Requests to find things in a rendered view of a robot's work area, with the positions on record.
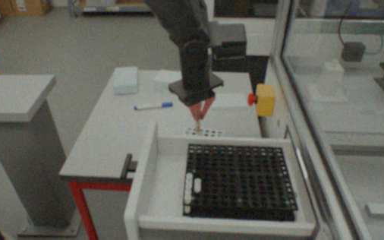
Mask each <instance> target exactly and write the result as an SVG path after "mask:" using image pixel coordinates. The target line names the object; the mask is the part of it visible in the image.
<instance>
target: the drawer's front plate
mask: <svg viewBox="0 0 384 240"><path fill-rule="evenodd" d="M157 134H159V131H158V122H157V120H150V123H149V125H148V128H147V131H146V135H145V141H144V144H143V148H142V151H141V153H140V158H139V163H138V166H137V171H136V173H135V176H134V180H133V185H132V189H131V192H130V196H129V198H128V201H127V208H126V211H125V214H124V221H125V225H126V228H127V234H128V238H129V240H142V238H141V237H140V230H139V223H138V219H139V216H145V215H146V208H147V204H148V200H149V197H150V191H151V187H152V183H153V174H154V171H155V167H156V161H157V157H158V146H157Z"/></svg>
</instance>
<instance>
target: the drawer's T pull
mask: <svg viewBox="0 0 384 240"><path fill-rule="evenodd" d="M138 163H139V161H133V160H132V153H128V154H127V155H126V160H125V162H124V165H123V168H122V170H121V174H120V179H121V180H126V178H127V173H128V172H136V171H137V166H138Z"/></svg>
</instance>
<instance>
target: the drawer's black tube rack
mask: <svg viewBox="0 0 384 240"><path fill-rule="evenodd" d="M198 147H201V148H198ZM206 147H208V148H206ZM213 147H216V149H214V148H213ZM221 147H224V149H221ZM229 147H230V148H232V149H231V150H229V149H228V148H229ZM238 148H241V150H239V149H238ZM246 148H248V149H249V150H246ZM194 149H195V158H194V170H193V171H190V172H194V180H195V179H196V178H200V192H194V189H193V197H192V198H191V199H193V200H192V206H190V212H186V211H185V206H183V212H182V216H190V217H191V218H194V217H220V218H234V220H239V219H261V220H275V221H279V222H284V221H295V219H296V218H295V215H294V211H298V207H297V206H298V204H297V200H296V197H295V195H294V190H293V188H292V182H291V177H290V175H289V172H288V168H287V163H286V160H285V155H284V153H283V150H282V147H259V146H241V145H205V144H196V146H195V148H194ZM254 149H257V150H254ZM262 149H264V151H262ZM269 150H272V151H269ZM277 150H280V151H277ZM197 151H201V152H197ZM206 151H208V152H206ZM214 151H215V152H216V153H214ZM228 151H231V152H232V153H228ZM221 152H224V153H221ZM238 152H242V153H238ZM246 152H248V153H250V154H247V153H246ZM255 153H258V154H255ZM262 153H265V154H266V155H263V154H262ZM270 153H273V155H270ZM277 153H280V154H281V156H279V155H278V154H277ZM281 158H282V159H281ZM282 163H284V164H282ZM282 167H284V168H285V169H283V168H282ZM284 172H286V174H285V173H284ZM286 178H287V181H286ZM287 184H289V185H287ZM288 189H290V191H289V190H288ZM290 194H291V195H292V196H290ZM196 195H198V196H200V198H195V197H194V196H196ZM291 200H293V201H294V202H291ZM292 205H293V206H294V207H295V209H293V208H292Z"/></svg>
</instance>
